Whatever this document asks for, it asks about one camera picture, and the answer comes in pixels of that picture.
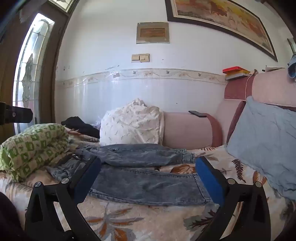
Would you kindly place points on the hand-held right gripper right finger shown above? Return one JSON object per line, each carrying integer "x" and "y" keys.
{"x": 208, "y": 178}

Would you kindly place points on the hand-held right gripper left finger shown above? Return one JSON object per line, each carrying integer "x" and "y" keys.
{"x": 89, "y": 176}

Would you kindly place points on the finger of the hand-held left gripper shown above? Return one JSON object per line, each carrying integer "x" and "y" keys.
{"x": 19, "y": 115}

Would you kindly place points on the blue denim pants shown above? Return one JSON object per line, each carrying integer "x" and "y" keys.
{"x": 143, "y": 183}

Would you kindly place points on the green checked blanket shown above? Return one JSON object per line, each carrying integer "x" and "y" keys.
{"x": 32, "y": 148}

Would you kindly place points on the black cloth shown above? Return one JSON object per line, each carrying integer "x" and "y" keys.
{"x": 81, "y": 126}

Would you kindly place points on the pink padded sofa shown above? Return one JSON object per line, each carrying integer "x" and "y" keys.
{"x": 185, "y": 129}

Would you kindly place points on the black phone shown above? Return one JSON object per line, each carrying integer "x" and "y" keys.
{"x": 197, "y": 113}

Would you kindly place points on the floral leaf bedsheet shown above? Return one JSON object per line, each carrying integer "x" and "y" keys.
{"x": 138, "y": 220}

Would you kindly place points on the white patterned pillow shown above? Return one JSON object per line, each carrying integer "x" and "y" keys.
{"x": 131, "y": 125}

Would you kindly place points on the light blue pillow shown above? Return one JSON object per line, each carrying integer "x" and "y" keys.
{"x": 266, "y": 139}

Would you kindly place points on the red book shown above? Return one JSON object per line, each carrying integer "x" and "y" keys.
{"x": 233, "y": 69}

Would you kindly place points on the stained glass transom window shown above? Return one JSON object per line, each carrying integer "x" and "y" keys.
{"x": 63, "y": 3}

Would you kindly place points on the blue cloth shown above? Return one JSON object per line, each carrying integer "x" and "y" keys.
{"x": 292, "y": 67}

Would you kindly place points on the small framed plaque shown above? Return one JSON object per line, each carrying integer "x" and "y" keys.
{"x": 152, "y": 32}

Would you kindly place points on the large framed painting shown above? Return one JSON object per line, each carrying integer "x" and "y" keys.
{"x": 219, "y": 14}

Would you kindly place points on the beige light switch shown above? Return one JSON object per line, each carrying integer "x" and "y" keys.
{"x": 140, "y": 58}

